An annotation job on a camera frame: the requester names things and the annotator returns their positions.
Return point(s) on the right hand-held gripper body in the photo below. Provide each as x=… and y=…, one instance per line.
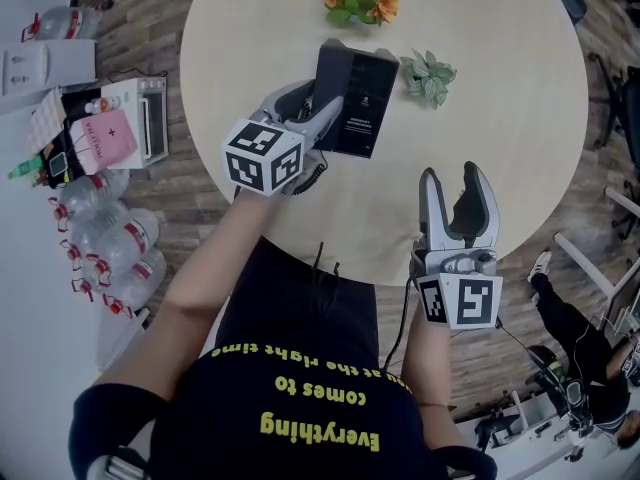
x=465, y=298

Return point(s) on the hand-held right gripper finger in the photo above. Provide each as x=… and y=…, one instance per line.
x=435, y=218
x=487, y=223

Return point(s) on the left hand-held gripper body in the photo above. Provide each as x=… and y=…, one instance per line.
x=262, y=160

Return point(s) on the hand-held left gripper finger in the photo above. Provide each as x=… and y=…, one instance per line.
x=287, y=95
x=325, y=118

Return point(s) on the person's right forearm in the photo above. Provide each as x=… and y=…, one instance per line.
x=430, y=368

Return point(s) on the person's left forearm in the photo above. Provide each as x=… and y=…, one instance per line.
x=200, y=293

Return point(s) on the round beige table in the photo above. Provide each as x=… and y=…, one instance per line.
x=475, y=118

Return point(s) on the small green pot plant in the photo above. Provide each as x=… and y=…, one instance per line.
x=430, y=78

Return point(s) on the white microwave oven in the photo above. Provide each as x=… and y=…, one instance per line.
x=145, y=118

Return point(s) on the person's dark trousers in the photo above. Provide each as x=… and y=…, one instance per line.
x=300, y=308

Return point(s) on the pink paper bag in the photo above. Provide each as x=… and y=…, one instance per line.
x=107, y=140

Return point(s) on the black storage box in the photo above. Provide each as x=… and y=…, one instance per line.
x=70, y=128

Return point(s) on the small device with screen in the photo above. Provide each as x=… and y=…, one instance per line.
x=59, y=164

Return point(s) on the dark printed t-shirt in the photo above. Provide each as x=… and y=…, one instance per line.
x=290, y=418

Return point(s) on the white water dispenser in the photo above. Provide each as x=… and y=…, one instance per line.
x=50, y=65

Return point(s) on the green plastic bottle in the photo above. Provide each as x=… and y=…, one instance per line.
x=22, y=169

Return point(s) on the white metal desk frame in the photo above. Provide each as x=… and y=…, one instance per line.
x=590, y=268

